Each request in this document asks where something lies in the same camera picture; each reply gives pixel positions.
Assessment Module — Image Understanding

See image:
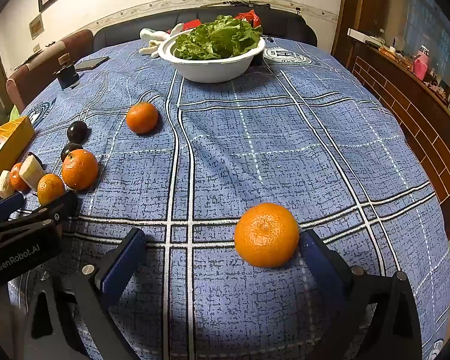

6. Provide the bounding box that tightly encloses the blue plaid tablecloth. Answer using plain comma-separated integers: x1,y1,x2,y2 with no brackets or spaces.
7,39,450,360

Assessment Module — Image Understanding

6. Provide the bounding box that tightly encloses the large orange mandarin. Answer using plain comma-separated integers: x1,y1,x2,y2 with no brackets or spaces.
62,149,99,191
234,202,301,269

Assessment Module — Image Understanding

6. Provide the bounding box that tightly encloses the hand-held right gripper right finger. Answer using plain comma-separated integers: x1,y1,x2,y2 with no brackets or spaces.
300,229,424,360

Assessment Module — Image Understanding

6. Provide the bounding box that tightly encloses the small wall sign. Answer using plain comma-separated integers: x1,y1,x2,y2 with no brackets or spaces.
29,13,44,40

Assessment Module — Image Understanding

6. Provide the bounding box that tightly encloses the dark purple plum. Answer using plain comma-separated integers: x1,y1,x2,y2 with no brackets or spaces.
61,142,84,163
67,121,89,144

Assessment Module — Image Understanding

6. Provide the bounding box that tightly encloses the peeled banana piece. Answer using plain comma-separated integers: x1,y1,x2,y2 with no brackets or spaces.
19,155,46,191
0,170,16,199

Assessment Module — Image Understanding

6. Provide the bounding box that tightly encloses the pink box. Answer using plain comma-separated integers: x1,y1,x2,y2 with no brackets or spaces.
412,47,430,81

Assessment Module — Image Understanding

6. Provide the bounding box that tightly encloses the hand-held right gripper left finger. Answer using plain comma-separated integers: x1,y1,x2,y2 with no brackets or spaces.
24,228,148,360

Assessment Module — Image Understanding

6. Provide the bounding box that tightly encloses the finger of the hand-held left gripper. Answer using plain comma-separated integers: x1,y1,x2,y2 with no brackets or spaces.
7,191,79,230
0,192,25,226

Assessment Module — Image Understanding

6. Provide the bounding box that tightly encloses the black desktop device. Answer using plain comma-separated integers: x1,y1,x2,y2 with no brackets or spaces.
53,54,80,90

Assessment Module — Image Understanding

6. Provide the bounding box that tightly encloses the yellow-rimmed white tray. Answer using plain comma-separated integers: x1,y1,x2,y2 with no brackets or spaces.
0,115,35,208

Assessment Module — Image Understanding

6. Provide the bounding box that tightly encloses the black sofa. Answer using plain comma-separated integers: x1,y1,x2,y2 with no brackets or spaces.
93,5,318,51

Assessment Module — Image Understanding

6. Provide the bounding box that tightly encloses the white bowl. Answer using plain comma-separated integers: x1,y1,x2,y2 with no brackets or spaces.
157,37,266,83

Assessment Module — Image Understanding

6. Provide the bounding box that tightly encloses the white cotton glove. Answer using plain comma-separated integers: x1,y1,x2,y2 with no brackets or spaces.
139,23,184,44
139,41,166,59

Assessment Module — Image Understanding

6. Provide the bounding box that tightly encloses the green lettuce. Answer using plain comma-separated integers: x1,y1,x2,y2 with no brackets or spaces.
173,15,264,61

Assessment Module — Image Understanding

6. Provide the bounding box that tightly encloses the wooden sideboard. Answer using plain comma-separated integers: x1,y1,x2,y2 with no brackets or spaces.
347,28,450,241

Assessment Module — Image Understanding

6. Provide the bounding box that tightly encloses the brown chair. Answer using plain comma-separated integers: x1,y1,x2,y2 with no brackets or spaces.
5,29,94,113

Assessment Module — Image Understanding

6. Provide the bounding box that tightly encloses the black smartphone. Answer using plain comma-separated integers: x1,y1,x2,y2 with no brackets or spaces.
74,56,110,71

